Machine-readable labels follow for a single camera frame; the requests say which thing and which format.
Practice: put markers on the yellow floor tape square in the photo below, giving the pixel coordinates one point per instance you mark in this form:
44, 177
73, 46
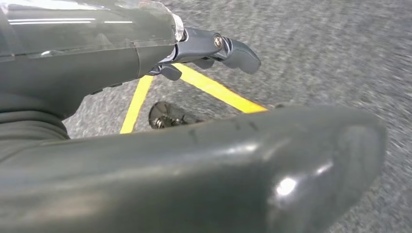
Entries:
135, 106

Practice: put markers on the dark robot foot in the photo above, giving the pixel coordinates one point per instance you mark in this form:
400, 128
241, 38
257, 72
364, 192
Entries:
164, 115

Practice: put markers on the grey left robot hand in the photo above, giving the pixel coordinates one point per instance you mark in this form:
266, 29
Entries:
193, 180

